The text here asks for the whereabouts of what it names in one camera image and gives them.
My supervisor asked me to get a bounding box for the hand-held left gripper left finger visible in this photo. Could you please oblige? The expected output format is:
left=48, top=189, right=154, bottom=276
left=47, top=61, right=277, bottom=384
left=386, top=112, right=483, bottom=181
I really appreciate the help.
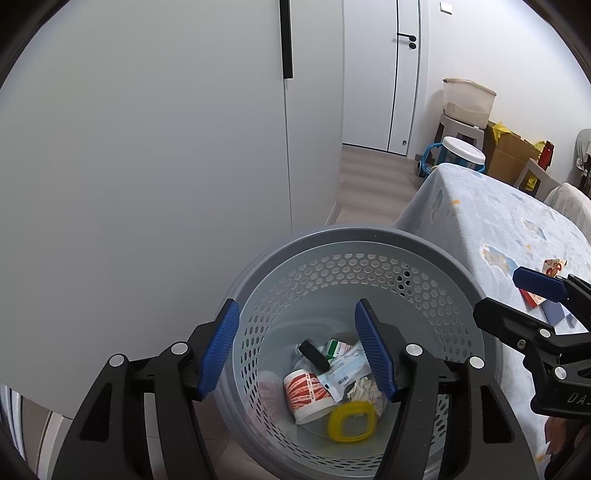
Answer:
left=51, top=299, right=241, bottom=480

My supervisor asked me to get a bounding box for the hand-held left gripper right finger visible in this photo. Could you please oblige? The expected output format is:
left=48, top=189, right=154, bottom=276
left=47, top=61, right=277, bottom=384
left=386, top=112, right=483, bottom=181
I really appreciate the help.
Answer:
left=354, top=298, right=539, bottom=480

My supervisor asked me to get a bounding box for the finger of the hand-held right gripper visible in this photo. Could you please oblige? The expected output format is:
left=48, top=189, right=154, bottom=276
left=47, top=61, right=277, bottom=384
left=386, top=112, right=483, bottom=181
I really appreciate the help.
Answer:
left=512, top=266, right=591, bottom=305
left=473, top=298, right=566, bottom=365

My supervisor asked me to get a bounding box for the red box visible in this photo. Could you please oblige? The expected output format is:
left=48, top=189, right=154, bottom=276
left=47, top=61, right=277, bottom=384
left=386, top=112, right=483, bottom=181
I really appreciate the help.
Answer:
left=519, top=288, right=548, bottom=309

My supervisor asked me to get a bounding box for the lavender box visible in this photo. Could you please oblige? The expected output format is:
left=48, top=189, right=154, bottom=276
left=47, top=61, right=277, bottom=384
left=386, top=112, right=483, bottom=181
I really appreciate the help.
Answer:
left=540, top=300, right=571, bottom=326

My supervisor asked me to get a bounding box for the white wipes packet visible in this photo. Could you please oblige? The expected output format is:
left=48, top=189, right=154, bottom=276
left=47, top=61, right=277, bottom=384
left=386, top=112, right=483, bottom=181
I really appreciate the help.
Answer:
left=318, top=342, right=372, bottom=401

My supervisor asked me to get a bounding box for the small torn carton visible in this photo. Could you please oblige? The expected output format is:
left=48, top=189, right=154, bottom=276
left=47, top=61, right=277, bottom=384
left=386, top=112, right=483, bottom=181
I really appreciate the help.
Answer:
left=323, top=338, right=356, bottom=361

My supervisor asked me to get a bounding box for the white paper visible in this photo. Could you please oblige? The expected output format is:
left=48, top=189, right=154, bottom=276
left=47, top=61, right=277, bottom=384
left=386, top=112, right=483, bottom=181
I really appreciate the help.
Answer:
left=346, top=376, right=386, bottom=416

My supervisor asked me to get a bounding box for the small black item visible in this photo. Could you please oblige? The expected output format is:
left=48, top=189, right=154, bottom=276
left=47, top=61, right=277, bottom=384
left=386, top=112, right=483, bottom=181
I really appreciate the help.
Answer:
left=298, top=340, right=331, bottom=373

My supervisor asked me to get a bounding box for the red striped paper cup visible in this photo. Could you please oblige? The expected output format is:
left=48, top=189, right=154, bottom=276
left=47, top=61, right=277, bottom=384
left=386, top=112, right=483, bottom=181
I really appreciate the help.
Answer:
left=283, top=369, right=337, bottom=425

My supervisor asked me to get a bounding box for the yellow plastic ring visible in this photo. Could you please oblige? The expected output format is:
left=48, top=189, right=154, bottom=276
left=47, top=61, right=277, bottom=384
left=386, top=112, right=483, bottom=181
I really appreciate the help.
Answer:
left=327, top=401, right=378, bottom=444

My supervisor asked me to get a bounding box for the grey perforated waste basket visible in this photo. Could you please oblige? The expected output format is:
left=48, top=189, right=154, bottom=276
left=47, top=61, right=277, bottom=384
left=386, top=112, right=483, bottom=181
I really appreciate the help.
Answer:
left=215, top=224, right=505, bottom=480

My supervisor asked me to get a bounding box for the person's right hand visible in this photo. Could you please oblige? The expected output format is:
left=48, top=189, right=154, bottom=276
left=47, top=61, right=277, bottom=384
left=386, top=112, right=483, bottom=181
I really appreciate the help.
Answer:
left=545, top=418, right=591, bottom=480

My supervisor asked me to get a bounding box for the beige knitted bed cover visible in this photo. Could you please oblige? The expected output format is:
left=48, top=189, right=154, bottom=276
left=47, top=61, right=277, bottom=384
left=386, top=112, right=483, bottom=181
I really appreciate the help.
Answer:
left=542, top=182, right=591, bottom=222

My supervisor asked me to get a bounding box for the table with light blue cloth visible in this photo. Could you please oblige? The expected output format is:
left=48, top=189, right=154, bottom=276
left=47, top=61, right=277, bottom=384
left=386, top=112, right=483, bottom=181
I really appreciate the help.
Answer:
left=394, top=162, right=591, bottom=480

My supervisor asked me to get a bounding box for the beige plastic stool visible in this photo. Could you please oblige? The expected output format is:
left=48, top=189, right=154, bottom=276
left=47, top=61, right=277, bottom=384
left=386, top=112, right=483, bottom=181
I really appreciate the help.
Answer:
left=436, top=113, right=485, bottom=148
left=517, top=159, right=561, bottom=199

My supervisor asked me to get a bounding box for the brown cardboard box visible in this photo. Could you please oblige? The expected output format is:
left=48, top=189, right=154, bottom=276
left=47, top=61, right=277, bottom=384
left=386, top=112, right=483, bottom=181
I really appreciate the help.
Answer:
left=482, top=122, right=541, bottom=185

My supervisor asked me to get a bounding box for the grey clothing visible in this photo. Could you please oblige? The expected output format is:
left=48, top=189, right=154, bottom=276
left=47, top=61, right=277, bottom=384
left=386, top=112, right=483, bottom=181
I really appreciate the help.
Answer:
left=575, top=129, right=591, bottom=174

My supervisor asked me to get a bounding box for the yellow plastic bag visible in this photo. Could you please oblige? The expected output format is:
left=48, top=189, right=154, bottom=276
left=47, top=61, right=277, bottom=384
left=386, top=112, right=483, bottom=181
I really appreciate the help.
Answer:
left=488, top=121, right=522, bottom=145

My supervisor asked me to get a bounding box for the white wardrobe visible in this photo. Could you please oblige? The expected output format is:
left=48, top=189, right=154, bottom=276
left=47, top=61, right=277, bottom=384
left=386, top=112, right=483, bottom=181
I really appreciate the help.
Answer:
left=0, top=0, right=345, bottom=418

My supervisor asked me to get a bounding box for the translucent beige storage box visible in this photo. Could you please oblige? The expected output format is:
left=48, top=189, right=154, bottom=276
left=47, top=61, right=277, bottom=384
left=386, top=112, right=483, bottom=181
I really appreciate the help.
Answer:
left=442, top=78, right=498, bottom=130

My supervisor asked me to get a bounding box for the white door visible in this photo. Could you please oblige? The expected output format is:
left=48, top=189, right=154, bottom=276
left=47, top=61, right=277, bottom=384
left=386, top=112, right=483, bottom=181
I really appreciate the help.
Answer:
left=388, top=0, right=423, bottom=155

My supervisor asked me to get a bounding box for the blue tubular frame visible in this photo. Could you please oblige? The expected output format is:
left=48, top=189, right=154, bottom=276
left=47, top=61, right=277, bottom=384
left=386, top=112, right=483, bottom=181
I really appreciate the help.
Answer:
left=413, top=142, right=445, bottom=177

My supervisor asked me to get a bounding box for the black wardrobe handle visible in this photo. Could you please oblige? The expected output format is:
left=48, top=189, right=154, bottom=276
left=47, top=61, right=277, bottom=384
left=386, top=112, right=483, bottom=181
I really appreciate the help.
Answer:
left=279, top=0, right=294, bottom=79

